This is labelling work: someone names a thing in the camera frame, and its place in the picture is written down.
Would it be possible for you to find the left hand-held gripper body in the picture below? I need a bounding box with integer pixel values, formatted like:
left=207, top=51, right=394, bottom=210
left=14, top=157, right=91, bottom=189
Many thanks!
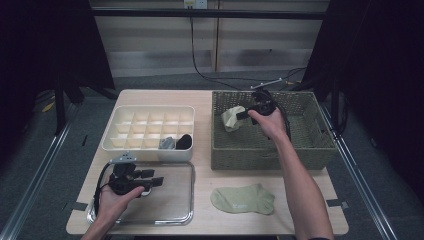
left=107, top=151, right=148, bottom=197

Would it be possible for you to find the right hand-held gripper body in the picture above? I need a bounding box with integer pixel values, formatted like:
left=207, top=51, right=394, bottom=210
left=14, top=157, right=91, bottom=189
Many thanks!
left=247, top=77, right=284, bottom=126

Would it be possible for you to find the beige sock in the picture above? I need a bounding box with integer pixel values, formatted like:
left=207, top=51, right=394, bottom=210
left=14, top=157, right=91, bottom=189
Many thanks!
left=209, top=183, right=276, bottom=216
left=220, top=105, right=247, bottom=133

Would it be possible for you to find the cream divided storage box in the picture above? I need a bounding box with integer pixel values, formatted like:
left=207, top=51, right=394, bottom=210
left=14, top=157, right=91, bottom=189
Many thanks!
left=101, top=105, right=196, bottom=163

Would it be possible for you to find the clear lid with white knob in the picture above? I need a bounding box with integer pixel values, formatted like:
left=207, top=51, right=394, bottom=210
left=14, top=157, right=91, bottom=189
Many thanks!
left=87, top=161, right=196, bottom=226

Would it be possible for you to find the green woven basket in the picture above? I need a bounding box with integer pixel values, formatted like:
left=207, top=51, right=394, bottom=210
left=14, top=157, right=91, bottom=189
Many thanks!
left=210, top=90, right=338, bottom=171

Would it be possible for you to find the black sock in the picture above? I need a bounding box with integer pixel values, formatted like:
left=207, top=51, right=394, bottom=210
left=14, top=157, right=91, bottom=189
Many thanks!
left=174, top=133, right=193, bottom=151

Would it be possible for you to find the person's right hand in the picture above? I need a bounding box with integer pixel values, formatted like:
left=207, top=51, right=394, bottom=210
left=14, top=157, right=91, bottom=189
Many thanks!
left=247, top=108, right=288, bottom=144

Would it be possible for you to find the person's left hand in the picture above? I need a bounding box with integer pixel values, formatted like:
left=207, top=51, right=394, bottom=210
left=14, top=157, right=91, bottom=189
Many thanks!
left=95, top=184, right=146, bottom=231

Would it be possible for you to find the black metal stand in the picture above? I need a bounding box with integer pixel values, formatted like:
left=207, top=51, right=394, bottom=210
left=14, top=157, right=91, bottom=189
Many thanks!
left=331, top=76, right=341, bottom=133

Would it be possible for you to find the light wooden shelf unit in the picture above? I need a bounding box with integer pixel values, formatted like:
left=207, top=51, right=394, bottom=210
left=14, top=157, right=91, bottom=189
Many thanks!
left=89, top=0, right=329, bottom=78

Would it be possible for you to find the black curtain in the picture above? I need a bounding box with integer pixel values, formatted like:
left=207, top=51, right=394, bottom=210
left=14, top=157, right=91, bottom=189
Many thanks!
left=0, top=0, right=116, bottom=168
left=301, top=0, right=424, bottom=201

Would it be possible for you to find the black horizontal bar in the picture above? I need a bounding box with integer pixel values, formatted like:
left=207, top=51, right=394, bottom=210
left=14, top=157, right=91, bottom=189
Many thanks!
left=89, top=8, right=329, bottom=20

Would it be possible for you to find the right hand-held gripper cable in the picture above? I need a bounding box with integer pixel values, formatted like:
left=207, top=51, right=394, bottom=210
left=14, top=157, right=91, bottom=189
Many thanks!
left=264, top=91, right=293, bottom=142

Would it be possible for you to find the hand-held gripper cable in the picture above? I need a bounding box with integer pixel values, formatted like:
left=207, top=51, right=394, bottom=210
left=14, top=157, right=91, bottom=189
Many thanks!
left=93, top=162, right=113, bottom=216
left=264, top=91, right=293, bottom=142

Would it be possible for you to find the left hand-held gripper cable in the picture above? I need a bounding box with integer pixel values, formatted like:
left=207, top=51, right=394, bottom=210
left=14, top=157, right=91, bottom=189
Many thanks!
left=93, top=162, right=113, bottom=216

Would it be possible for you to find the aluminium floor rail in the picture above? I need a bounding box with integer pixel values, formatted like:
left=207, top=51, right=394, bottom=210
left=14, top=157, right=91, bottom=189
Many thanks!
left=0, top=103, right=79, bottom=240
left=319, top=103, right=398, bottom=240

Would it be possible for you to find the black wall cable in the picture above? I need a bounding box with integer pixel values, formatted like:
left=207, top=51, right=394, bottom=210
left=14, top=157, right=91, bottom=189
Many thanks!
left=189, top=8, right=308, bottom=92

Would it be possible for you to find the white wall socket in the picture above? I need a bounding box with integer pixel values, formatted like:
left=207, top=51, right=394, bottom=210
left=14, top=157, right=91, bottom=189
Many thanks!
left=183, top=0, right=208, bottom=10

